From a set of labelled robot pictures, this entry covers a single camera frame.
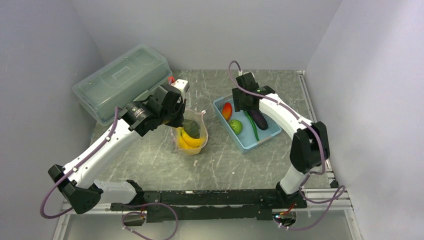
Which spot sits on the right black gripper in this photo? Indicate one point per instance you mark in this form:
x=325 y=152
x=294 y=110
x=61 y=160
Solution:
x=238 y=104

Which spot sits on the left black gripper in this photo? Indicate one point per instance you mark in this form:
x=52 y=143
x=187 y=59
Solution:
x=178 y=122

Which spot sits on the green netted melon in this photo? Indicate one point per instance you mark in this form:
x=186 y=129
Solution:
x=192 y=128

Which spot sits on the light blue plastic basket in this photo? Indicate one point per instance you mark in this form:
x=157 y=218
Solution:
x=248 y=139

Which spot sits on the yellow banana bunch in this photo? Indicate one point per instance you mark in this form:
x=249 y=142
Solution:
x=188 y=144

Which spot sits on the clear zip top bag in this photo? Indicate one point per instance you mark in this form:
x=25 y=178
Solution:
x=198 y=116

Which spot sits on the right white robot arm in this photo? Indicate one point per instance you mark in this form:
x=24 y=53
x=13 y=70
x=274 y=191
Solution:
x=310 y=146

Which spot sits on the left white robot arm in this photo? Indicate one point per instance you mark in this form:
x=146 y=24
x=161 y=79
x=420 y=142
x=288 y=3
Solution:
x=77 y=180

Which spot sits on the red orange mango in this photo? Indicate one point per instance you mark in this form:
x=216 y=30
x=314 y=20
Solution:
x=227 y=111

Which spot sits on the dark purple eggplant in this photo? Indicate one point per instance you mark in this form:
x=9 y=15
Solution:
x=258 y=119

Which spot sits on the green chili pepper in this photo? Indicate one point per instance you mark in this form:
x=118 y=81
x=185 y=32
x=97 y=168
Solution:
x=253 y=125

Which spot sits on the small green lime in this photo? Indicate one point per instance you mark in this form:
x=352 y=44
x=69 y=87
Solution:
x=236 y=126

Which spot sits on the clear green storage box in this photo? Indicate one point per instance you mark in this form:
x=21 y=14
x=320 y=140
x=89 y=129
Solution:
x=135 y=74

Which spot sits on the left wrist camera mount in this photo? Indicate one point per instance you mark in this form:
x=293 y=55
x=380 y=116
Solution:
x=166 y=96

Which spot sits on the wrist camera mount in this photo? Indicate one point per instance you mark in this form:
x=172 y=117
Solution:
x=247 y=82
x=166 y=96

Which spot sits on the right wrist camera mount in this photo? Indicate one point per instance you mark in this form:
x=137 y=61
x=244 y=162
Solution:
x=247 y=82

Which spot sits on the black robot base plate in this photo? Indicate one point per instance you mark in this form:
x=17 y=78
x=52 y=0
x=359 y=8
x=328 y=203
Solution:
x=168 y=205

